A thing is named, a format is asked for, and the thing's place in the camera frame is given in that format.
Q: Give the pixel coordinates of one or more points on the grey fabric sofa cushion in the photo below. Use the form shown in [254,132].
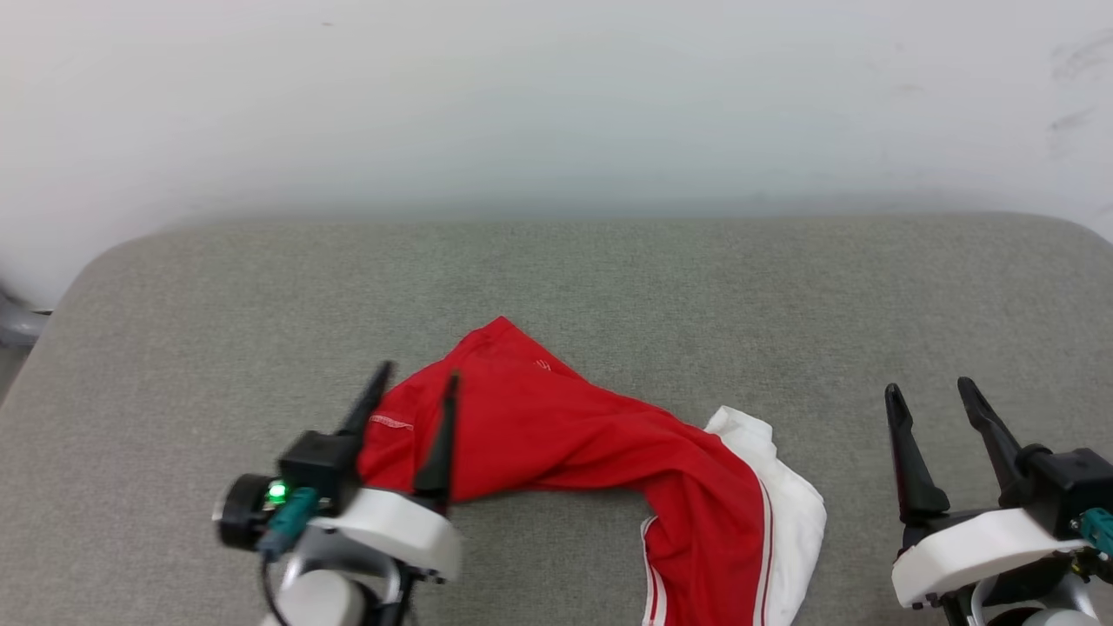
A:
[696,287]

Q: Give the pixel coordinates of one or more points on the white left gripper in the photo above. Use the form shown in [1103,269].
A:
[400,526]

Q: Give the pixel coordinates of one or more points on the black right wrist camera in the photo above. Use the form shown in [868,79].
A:
[1074,482]

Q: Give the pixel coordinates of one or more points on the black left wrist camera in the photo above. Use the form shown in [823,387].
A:
[317,461]

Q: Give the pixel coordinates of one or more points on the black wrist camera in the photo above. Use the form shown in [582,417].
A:
[317,461]
[1074,482]

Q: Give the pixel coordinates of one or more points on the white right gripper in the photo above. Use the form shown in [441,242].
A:
[983,548]

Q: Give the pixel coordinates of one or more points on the red and white garment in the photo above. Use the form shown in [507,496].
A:
[556,426]

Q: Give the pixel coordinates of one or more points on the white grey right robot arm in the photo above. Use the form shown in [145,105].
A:
[1056,619]

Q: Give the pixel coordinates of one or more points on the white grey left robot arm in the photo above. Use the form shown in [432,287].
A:
[317,604]

